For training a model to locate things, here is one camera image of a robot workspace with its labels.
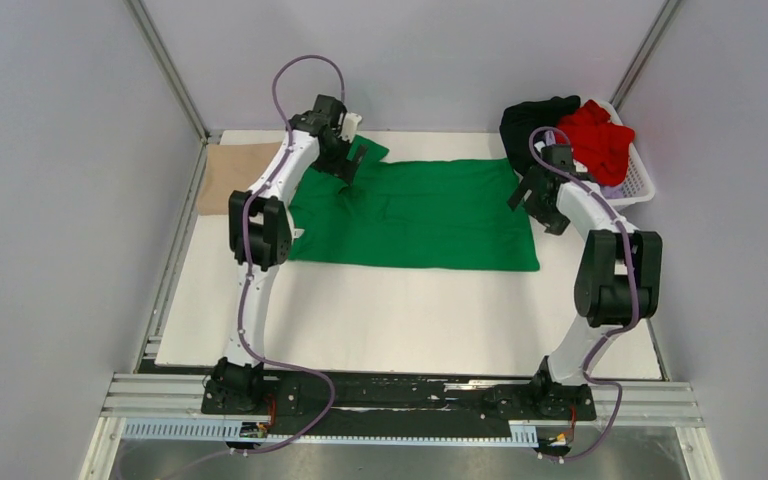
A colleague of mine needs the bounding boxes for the green t shirt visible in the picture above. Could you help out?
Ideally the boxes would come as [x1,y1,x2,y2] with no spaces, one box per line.
[289,136,540,272]

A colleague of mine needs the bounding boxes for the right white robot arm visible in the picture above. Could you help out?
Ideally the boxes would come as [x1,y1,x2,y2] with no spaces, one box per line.
[510,142,663,418]

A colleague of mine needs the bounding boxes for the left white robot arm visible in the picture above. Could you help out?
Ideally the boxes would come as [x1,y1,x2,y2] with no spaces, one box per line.
[201,95,367,415]

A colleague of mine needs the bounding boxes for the black t shirt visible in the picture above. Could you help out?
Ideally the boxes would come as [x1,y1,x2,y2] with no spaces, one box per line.
[499,95,581,176]

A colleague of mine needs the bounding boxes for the red t shirt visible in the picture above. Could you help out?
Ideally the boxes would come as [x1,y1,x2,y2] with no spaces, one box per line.
[557,100,636,187]

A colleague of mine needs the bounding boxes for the lilac t shirt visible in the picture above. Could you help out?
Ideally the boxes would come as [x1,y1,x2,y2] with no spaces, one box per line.
[543,131,624,200]

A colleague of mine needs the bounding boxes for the white laundry basket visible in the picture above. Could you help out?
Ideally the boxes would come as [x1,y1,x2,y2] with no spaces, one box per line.
[582,100,656,213]

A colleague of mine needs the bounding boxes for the folded beige t shirt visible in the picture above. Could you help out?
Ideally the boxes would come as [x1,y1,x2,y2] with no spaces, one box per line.
[196,142,281,216]

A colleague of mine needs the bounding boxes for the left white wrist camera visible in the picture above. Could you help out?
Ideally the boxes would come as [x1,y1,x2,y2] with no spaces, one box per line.
[341,112,363,131]

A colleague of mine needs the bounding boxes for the aluminium frame rail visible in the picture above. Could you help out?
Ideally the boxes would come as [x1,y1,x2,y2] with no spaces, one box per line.
[100,374,704,428]

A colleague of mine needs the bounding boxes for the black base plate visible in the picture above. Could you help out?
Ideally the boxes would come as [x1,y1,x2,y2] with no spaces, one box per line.
[201,368,597,440]

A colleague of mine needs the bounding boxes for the white slotted cable duct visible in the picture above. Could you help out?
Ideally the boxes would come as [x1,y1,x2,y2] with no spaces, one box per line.
[121,418,538,448]

